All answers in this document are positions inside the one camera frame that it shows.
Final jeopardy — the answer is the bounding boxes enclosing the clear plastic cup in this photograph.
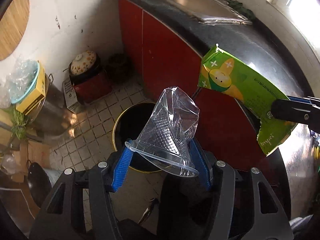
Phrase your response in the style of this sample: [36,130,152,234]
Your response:
[125,86,200,177]

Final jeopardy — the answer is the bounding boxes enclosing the green snack wrapper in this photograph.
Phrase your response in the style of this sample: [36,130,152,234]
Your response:
[198,44,297,155]

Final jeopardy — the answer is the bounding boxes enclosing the black trash bin gold rim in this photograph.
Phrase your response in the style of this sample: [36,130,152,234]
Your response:
[112,102,161,174]

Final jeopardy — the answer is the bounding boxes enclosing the red kitchen cabinet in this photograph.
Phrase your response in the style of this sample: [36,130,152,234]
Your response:
[118,0,269,173]

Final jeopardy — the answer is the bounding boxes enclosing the black wok pan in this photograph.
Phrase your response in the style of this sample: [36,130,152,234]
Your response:
[27,160,52,208]

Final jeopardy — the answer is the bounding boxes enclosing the large steel stockpot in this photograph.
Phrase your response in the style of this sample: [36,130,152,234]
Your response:
[28,74,73,137]

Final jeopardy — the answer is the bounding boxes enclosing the white perforated metal box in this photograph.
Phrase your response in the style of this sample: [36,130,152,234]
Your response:
[62,78,82,114]

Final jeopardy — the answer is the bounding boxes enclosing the dark brown clay jar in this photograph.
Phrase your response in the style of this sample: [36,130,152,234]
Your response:
[106,53,135,84]

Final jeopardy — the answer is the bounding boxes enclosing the yellow cardboard box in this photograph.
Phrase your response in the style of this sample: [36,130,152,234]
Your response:
[16,61,46,115]

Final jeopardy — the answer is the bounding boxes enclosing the green leafy vegetables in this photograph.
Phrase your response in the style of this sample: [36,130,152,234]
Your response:
[3,105,29,140]

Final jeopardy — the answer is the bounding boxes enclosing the floral lid ceramic pot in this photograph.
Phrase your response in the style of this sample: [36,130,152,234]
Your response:
[68,50,101,85]

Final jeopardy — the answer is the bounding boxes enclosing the green dish cloth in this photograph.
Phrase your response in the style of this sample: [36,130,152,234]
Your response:
[226,0,256,21]

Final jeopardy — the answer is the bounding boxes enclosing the stainless steel sink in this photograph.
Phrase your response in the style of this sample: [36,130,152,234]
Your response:
[165,0,252,25]

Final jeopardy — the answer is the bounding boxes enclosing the teal bowl with plastic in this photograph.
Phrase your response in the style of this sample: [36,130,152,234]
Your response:
[1,57,40,108]

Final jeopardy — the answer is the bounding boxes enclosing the round wooden board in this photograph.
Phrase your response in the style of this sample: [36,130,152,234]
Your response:
[0,0,30,61]

